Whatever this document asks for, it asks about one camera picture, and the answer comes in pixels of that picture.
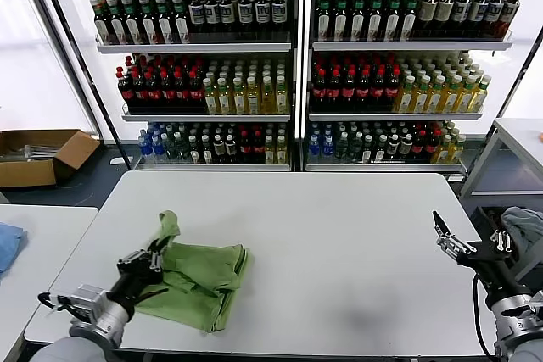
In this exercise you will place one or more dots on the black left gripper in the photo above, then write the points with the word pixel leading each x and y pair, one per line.
pixel 136 281

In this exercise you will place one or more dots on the blue-label water bottle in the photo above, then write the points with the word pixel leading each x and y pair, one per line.
pixel 158 146
pixel 146 146
pixel 328 148
pixel 314 148

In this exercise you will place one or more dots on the green-label water bottle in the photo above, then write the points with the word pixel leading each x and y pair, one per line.
pixel 171 148
pixel 343 150
pixel 181 148
pixel 355 148

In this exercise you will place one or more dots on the white metal-frame table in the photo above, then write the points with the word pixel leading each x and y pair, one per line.
pixel 515 129

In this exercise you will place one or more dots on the brown cardboard box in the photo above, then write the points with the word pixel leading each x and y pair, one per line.
pixel 25 173

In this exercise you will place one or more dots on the white floor scrap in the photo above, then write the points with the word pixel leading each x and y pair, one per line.
pixel 116 161

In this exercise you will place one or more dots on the silver metal rods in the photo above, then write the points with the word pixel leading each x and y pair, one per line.
pixel 38 152

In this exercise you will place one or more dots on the grey cloth pile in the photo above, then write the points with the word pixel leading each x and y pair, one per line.
pixel 526 222

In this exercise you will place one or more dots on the red-brown drink bottle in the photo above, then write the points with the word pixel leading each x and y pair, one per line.
pixel 510 14

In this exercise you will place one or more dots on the small dark drink bottle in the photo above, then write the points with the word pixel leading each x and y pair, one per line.
pixel 194 150
pixel 368 150
pixel 206 150
pixel 406 146
pixel 231 148
pixel 219 148
pixel 381 150
pixel 394 146

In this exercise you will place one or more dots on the black storage crate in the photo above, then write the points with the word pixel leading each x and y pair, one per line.
pixel 488 220

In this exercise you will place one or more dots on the green-cap dark tea bottle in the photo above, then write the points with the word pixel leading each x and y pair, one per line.
pixel 130 25
pixel 376 18
pixel 393 18
pixel 164 25
pixel 341 18
pixel 410 18
pixel 147 25
pixel 358 18
pixel 324 18
pixel 113 25
pixel 182 25

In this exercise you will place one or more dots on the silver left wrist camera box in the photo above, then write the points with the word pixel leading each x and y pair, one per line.
pixel 82 300

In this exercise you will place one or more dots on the yellow juice bottle green label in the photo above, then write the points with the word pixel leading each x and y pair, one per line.
pixel 407 97
pixel 468 97
pixel 239 99
pixel 267 99
pixel 253 99
pixel 423 97
pixel 282 151
pixel 444 150
pixel 457 150
pixel 453 97
pixel 225 99
pixel 270 151
pixel 211 99
pixel 281 99
pixel 482 97
pixel 437 97

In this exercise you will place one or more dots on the white-cap blue-label dark bottle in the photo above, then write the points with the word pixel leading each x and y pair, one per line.
pixel 478 14
pixel 461 14
pixel 262 12
pixel 212 12
pixel 494 14
pixel 245 12
pixel 228 12
pixel 278 12
pixel 197 12

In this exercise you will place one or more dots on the green polo shirt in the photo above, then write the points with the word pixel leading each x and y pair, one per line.
pixel 199 268

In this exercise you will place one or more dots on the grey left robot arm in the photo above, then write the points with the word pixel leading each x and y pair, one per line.
pixel 97 324

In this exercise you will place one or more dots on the beige-label dark drink bottle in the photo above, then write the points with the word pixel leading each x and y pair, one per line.
pixel 428 14
pixel 444 14

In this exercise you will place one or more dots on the black window frame post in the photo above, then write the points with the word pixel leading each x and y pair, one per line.
pixel 80 61
pixel 527 65

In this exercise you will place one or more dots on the red-label dark tea bottle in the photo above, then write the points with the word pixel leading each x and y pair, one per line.
pixel 100 25

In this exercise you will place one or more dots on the blue folded cloth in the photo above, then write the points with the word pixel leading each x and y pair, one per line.
pixel 10 243

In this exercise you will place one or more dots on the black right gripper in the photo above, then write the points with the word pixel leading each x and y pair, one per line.
pixel 494 268

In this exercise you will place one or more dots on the grey metal shelf unit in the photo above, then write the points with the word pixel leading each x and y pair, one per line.
pixel 403 45
pixel 191 48

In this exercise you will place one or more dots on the red-cap cola bottle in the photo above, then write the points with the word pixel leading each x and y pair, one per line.
pixel 258 148
pixel 335 90
pixel 152 90
pixel 349 90
pixel 196 90
pixel 138 90
pixel 181 90
pixel 393 90
pixel 320 90
pixel 245 148
pixel 419 146
pixel 378 90
pixel 166 90
pixel 432 146
pixel 124 90
pixel 364 90

